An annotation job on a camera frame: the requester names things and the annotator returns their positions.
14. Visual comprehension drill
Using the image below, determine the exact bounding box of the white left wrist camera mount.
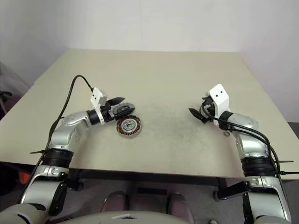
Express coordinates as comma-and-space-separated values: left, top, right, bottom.
90, 87, 109, 124

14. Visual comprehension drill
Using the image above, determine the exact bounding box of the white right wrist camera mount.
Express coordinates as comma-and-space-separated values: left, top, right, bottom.
208, 83, 231, 119

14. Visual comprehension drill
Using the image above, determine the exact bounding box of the motor stator with copper windings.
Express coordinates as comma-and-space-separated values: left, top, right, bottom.
115, 116, 142, 140

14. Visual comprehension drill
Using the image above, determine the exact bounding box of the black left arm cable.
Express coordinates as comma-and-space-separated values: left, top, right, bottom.
35, 74, 94, 171

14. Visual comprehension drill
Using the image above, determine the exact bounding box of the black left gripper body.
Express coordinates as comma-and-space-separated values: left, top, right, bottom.
102, 102, 117, 122

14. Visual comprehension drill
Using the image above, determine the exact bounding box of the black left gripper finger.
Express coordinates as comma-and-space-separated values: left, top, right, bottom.
108, 97, 125, 105
112, 109, 133, 121

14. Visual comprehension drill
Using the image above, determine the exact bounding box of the gray robot torso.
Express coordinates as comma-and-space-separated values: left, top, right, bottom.
46, 210, 211, 224

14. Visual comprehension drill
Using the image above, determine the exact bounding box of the black and gray cart frame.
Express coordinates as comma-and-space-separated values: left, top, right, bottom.
0, 91, 12, 117

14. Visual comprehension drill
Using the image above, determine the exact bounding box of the dark maroon rounded shape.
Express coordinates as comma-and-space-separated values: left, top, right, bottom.
100, 191, 129, 213
167, 192, 194, 217

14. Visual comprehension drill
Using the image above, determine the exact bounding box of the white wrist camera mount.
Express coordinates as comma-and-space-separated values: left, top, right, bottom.
208, 83, 231, 119
90, 87, 109, 124

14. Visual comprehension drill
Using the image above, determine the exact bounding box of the black table frame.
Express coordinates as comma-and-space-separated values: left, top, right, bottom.
67, 168, 252, 201

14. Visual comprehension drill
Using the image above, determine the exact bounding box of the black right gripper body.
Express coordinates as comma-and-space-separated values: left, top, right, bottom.
199, 94, 217, 124

